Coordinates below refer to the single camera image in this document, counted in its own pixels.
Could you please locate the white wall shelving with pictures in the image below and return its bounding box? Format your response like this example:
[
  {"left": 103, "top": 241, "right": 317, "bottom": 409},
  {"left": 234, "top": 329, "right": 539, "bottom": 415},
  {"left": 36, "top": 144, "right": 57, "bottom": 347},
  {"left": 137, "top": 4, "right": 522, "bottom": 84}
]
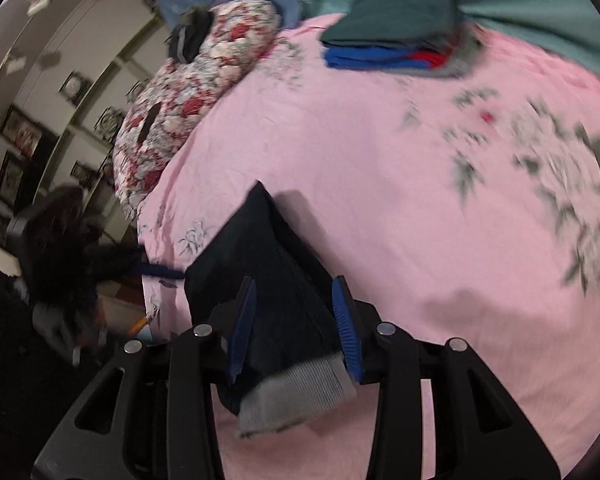
[{"left": 0, "top": 0, "right": 168, "bottom": 246}]

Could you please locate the red white floral quilt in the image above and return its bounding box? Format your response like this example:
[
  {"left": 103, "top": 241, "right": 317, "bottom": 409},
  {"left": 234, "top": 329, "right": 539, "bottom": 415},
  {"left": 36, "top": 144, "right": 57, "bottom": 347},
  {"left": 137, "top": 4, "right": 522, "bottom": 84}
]
[{"left": 112, "top": 0, "right": 280, "bottom": 222}]

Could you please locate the red folded garment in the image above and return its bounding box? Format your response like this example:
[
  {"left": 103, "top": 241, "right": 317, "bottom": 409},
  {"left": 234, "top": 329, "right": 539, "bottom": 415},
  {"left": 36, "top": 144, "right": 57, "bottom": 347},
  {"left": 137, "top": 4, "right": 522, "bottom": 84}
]
[{"left": 410, "top": 50, "right": 451, "bottom": 70}]

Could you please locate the blue folded garment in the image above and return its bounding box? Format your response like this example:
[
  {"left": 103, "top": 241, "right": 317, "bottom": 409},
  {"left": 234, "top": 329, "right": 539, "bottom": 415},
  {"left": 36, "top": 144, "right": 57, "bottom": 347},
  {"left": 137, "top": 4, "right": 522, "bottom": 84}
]
[{"left": 324, "top": 47, "right": 426, "bottom": 70}]

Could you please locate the dark green folded garment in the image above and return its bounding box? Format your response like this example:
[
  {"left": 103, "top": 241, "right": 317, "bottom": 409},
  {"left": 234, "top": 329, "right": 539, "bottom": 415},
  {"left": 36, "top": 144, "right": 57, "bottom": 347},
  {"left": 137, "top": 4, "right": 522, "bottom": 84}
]
[{"left": 321, "top": 0, "right": 462, "bottom": 50}]

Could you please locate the black device on quilt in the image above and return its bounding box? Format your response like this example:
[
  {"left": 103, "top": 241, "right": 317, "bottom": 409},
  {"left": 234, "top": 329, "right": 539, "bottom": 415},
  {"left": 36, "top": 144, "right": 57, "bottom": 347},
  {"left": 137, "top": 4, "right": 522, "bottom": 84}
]
[{"left": 168, "top": 6, "right": 214, "bottom": 64}]

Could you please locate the dark navy pants grey waistband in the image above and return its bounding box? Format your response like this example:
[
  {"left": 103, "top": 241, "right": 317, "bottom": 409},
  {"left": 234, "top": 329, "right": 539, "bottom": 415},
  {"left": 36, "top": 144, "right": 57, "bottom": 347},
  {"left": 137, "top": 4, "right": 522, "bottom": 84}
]
[{"left": 184, "top": 182, "right": 356, "bottom": 439}]

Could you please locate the pink floral bed sheet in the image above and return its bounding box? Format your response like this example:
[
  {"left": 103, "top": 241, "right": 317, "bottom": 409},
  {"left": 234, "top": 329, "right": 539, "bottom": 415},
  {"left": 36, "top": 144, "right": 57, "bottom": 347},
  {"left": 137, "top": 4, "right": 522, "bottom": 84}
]
[{"left": 138, "top": 16, "right": 600, "bottom": 474}]

